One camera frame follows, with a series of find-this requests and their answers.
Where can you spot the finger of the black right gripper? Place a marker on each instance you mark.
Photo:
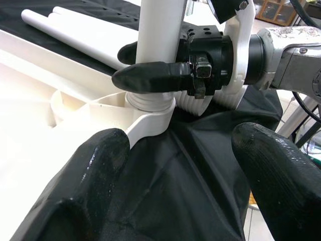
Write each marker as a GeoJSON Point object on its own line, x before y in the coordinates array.
{"type": "Point", "coordinates": [128, 54]}
{"type": "Point", "coordinates": [150, 76]}

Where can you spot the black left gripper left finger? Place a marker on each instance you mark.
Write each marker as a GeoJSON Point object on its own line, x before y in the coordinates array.
{"type": "Point", "coordinates": [82, 195]}

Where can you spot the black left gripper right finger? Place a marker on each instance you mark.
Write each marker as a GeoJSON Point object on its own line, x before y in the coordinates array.
{"type": "Point", "coordinates": [283, 195]}

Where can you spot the white plastic table top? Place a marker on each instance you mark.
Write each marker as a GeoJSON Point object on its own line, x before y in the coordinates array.
{"type": "Point", "coordinates": [30, 113]}

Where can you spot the brown wooden glass cabinet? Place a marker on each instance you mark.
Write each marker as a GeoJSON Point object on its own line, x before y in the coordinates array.
{"type": "Point", "coordinates": [276, 12]}

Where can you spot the black table cloth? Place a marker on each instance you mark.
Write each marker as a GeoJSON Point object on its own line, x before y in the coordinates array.
{"type": "Point", "coordinates": [175, 175]}

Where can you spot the white metal frame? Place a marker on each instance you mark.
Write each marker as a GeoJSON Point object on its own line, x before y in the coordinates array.
{"type": "Point", "coordinates": [293, 120]}

